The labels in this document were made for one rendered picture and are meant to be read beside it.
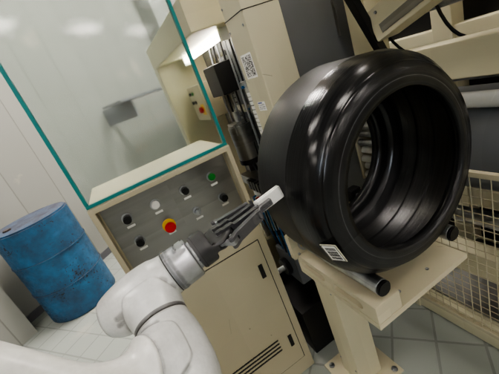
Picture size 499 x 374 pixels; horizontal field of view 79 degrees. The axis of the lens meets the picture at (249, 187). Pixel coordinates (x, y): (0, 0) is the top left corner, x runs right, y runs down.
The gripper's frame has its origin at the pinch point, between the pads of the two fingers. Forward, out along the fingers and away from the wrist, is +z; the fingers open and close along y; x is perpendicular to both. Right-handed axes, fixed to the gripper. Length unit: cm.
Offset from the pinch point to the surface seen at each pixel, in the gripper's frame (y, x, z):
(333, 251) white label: -10.2, 14.7, 3.9
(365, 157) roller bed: 35, 31, 59
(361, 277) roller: -4.6, 33.2, 10.8
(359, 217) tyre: 14.0, 34.3, 30.2
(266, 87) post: 26.4, -17.3, 25.6
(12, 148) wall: 330, -52, -109
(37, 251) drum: 233, 31, -126
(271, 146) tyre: 5.6, -8.1, 8.9
